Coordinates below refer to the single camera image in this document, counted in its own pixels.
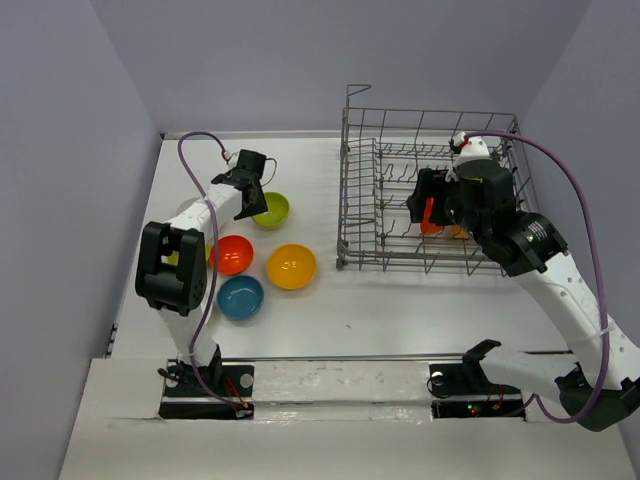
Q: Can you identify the blue bowl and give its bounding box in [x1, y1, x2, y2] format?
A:
[216, 275, 265, 320]

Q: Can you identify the green bowl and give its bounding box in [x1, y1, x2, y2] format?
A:
[166, 244, 212, 265]
[252, 192, 290, 229]

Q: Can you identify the orange bowl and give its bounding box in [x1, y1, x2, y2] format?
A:
[420, 197, 447, 235]
[208, 235, 254, 276]

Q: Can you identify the grey wire dish rack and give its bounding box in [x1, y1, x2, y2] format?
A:
[336, 83, 521, 275]

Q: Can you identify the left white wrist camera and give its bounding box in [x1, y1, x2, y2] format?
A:
[223, 151, 239, 169]

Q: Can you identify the large yellow bowl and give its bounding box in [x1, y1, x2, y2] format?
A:
[266, 244, 317, 290]

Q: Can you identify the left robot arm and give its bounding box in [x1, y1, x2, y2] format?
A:
[135, 149, 267, 395]

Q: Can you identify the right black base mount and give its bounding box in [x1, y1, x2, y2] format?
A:
[426, 340, 526, 420]

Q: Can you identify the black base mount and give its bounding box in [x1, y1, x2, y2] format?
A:
[158, 360, 255, 420]
[426, 340, 526, 420]

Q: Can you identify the small yellow bowl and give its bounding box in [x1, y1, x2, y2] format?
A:
[450, 225, 470, 240]

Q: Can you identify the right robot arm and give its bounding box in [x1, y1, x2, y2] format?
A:
[407, 159, 639, 432]

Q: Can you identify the white orange-bottom bowl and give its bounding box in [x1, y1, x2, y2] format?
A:
[175, 197, 199, 215]

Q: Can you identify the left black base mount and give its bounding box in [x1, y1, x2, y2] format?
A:
[158, 360, 255, 420]

